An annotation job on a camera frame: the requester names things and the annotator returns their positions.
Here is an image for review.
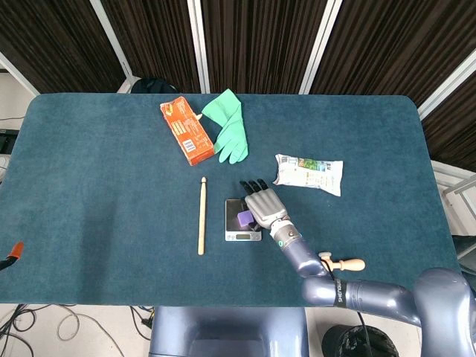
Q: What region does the black trash bin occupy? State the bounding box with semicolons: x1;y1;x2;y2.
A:
321;324;400;357

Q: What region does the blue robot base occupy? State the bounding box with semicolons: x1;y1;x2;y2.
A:
148;306;310;357

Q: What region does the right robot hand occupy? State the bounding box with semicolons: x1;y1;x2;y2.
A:
239;178;290;231

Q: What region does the black floor cable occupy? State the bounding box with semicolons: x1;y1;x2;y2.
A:
0;303;49;357

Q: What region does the white snack packet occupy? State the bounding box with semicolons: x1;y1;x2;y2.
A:
272;153;344;197

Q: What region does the orange tipped tool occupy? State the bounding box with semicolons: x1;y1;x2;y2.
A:
0;242;26;272

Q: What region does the green rubber glove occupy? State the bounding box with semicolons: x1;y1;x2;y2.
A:
201;88;249;165

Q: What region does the wooden drumstick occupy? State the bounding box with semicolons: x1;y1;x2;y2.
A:
197;176;208;257

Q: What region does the metal rack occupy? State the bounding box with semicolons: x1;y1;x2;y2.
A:
431;159;476;216

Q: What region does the orange cardboard box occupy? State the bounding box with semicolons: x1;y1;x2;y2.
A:
159;96;215;167

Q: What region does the white floor cable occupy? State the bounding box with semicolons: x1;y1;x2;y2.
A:
56;311;126;357

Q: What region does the small digital scale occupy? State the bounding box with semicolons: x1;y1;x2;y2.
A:
224;199;263;242

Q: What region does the wooden toy mallet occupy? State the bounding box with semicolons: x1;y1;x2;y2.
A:
318;251;366;274

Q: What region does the blue table cloth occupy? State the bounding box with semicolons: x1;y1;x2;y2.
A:
0;92;466;308

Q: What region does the black bag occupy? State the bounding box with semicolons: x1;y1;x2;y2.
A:
130;77;179;94

